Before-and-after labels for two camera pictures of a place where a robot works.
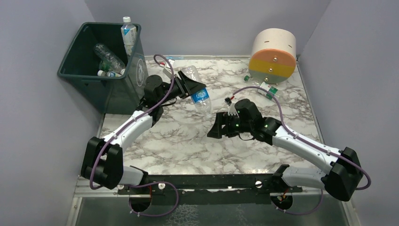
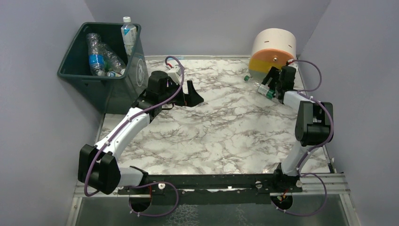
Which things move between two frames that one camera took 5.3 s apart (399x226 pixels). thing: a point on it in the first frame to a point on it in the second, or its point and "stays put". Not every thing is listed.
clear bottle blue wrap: x=201 y=99 to x=98 y=52
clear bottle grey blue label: x=101 y=73 stays put
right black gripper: x=226 y=124 to x=274 y=80
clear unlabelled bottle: x=111 y=61 stays put
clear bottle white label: x=129 y=35 stays put
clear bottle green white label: x=263 y=89 stays put
